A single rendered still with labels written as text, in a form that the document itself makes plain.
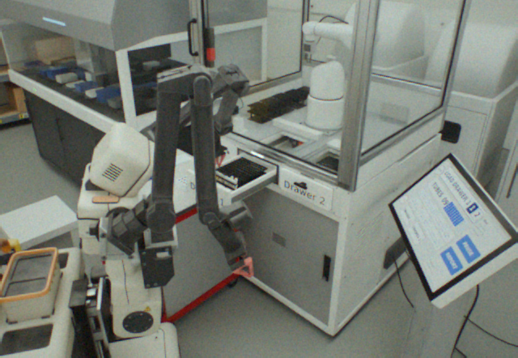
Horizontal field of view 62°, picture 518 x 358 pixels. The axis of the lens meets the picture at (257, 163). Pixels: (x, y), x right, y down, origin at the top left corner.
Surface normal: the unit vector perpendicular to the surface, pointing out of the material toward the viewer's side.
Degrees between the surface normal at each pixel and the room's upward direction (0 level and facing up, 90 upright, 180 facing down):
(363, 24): 90
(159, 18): 90
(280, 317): 0
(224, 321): 1
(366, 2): 90
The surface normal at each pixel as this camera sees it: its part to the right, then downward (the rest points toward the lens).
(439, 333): -0.03, 0.47
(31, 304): 0.24, 0.49
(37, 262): 0.00, -0.88
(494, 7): -0.72, 0.32
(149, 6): 0.73, 0.33
